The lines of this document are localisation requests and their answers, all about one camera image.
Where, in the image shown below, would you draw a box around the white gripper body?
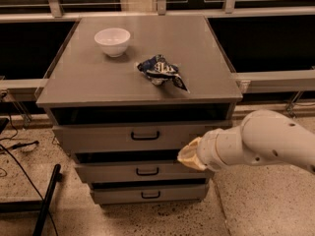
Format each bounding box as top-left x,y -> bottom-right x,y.
197,127 -> 253,171

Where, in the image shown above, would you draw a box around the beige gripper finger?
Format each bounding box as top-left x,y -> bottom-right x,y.
177,153 -> 207,171
182,137 -> 202,154

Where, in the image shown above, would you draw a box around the grey top drawer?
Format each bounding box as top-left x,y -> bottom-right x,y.
53,120 -> 231,153

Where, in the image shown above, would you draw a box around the grey drawer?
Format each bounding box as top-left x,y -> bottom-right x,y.
53,120 -> 231,153
75,160 -> 214,183
91,184 -> 209,205

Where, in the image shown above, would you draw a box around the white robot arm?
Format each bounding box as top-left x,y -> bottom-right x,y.
177,110 -> 315,173

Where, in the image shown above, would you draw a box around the grey bottom drawer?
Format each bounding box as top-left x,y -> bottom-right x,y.
91,184 -> 209,205

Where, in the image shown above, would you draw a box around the grey drawer cabinet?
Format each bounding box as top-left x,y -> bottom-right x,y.
36,16 -> 242,191

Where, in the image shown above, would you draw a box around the grey middle drawer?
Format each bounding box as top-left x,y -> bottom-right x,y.
75,160 -> 214,183

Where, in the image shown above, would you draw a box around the crumpled blue chip bag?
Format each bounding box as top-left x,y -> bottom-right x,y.
137,54 -> 188,91

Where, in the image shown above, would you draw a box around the metal window railing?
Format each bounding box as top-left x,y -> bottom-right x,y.
0,0 -> 315,101

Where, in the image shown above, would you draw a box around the white ceramic bowl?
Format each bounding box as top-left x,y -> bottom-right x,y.
94,28 -> 131,57

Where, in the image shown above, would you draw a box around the black pole base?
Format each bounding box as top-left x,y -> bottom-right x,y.
0,164 -> 62,236

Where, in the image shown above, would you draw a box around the black middle drawer handle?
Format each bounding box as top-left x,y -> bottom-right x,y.
136,167 -> 159,176

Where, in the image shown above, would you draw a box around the black drawer handle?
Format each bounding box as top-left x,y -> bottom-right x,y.
130,131 -> 160,141
141,191 -> 160,200
136,167 -> 159,176

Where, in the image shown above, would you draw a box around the black top drawer handle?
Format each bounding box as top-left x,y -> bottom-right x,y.
130,131 -> 160,141

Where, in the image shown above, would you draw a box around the black bottom drawer handle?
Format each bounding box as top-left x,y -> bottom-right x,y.
141,191 -> 160,200

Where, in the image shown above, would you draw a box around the black floor cable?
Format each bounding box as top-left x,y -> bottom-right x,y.
0,115 -> 60,236

